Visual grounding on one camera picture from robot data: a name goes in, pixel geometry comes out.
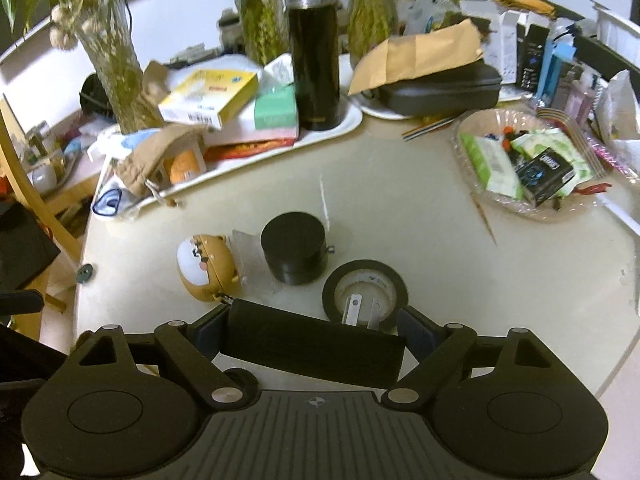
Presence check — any white plate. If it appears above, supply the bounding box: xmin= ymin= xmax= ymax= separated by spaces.
xmin=356 ymin=92 xmax=426 ymax=121

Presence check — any thin wooden stick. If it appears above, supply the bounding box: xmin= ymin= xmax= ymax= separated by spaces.
xmin=469 ymin=191 xmax=499 ymax=247

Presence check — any pink bottle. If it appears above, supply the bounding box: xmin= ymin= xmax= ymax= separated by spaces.
xmin=564 ymin=72 xmax=596 ymax=123

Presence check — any black hard case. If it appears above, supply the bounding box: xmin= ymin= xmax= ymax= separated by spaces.
xmin=372 ymin=62 xmax=502 ymax=117

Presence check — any black cylindrical container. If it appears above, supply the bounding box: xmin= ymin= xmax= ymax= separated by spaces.
xmin=259 ymin=213 xmax=335 ymax=287

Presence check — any yellow white plush toy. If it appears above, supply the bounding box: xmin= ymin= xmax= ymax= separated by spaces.
xmin=177 ymin=233 xmax=240 ymax=304

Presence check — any black printed carton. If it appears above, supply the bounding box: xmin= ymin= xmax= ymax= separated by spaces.
xmin=515 ymin=24 xmax=552 ymax=95

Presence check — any clear plastic wrapper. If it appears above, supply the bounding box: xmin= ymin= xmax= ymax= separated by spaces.
xmin=230 ymin=229 xmax=281 ymax=293

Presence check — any clear snack basket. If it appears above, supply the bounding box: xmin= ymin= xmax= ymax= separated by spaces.
xmin=452 ymin=107 xmax=616 ymax=223

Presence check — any white and pink box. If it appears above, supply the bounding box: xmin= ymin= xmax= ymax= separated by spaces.
xmin=202 ymin=110 xmax=301 ymax=150

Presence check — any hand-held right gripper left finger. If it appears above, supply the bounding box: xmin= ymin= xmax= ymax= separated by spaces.
xmin=75 ymin=305 xmax=251 ymax=408

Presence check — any blue carton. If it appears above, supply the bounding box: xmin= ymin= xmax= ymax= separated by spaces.
xmin=536 ymin=35 xmax=577 ymax=106

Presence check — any bundle of striped sticks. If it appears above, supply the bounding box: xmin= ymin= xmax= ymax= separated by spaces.
xmin=401 ymin=114 xmax=460 ymax=142

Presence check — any black tape roll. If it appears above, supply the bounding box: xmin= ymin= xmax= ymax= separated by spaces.
xmin=321 ymin=258 xmax=409 ymax=335

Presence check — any green and white packet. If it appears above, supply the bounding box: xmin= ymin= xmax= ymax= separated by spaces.
xmin=512 ymin=127 xmax=594 ymax=192

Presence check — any white plastic tub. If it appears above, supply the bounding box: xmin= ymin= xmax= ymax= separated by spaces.
xmin=592 ymin=2 xmax=640 ymax=48

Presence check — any brown paper envelope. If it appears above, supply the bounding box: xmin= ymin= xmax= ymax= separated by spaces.
xmin=347 ymin=17 xmax=485 ymax=97

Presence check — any red flat packet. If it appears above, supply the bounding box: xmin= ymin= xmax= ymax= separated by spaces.
xmin=205 ymin=137 xmax=297 ymax=162

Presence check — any black bag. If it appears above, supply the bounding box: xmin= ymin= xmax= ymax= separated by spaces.
xmin=79 ymin=73 xmax=115 ymax=117

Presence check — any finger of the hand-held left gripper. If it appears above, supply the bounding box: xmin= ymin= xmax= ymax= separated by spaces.
xmin=0 ymin=290 xmax=45 ymax=317

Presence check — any long black box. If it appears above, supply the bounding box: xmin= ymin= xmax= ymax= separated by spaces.
xmin=222 ymin=298 xmax=407 ymax=387

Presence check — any large glass vase with stems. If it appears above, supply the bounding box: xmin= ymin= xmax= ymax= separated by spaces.
xmin=0 ymin=0 xmax=166 ymax=133

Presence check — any white plastic bag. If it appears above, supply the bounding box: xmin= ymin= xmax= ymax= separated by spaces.
xmin=597 ymin=69 xmax=640 ymax=161

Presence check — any large green wipes packet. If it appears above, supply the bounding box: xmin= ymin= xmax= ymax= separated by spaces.
xmin=459 ymin=132 xmax=524 ymax=199

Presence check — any slim glass vase with stems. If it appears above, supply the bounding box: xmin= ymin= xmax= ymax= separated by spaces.
xmin=345 ymin=0 xmax=400 ymax=70

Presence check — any white carton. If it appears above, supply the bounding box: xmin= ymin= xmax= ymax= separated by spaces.
xmin=491 ymin=9 xmax=531 ymax=86

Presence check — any yellow and white box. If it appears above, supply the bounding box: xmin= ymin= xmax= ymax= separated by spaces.
xmin=158 ymin=69 xmax=261 ymax=129

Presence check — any green tissue pack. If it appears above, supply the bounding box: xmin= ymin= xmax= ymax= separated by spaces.
xmin=252 ymin=85 xmax=300 ymax=131

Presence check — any grey plug adapter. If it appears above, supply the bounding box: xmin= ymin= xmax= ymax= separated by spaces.
xmin=341 ymin=293 xmax=382 ymax=332

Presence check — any white serving tray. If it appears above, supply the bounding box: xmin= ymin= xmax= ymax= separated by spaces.
xmin=90 ymin=52 xmax=364 ymax=221

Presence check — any black thermos bottle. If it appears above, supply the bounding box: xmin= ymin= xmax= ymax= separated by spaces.
xmin=281 ymin=0 xmax=342 ymax=132

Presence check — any small black printed box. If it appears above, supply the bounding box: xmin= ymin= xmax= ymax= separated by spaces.
xmin=515 ymin=147 xmax=577 ymax=207

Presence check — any pink glittery strip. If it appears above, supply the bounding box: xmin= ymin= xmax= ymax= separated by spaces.
xmin=589 ymin=140 xmax=640 ymax=183

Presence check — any wooden side shelf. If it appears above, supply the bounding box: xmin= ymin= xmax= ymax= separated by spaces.
xmin=0 ymin=92 xmax=103 ymax=266

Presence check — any dark cloth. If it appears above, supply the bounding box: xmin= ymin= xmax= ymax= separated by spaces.
xmin=0 ymin=202 xmax=62 ymax=291

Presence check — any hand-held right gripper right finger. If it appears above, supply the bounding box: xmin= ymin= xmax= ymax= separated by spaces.
xmin=381 ymin=305 xmax=563 ymax=408

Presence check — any crumpled brown paper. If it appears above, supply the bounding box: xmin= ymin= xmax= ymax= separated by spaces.
xmin=142 ymin=60 xmax=173 ymax=108

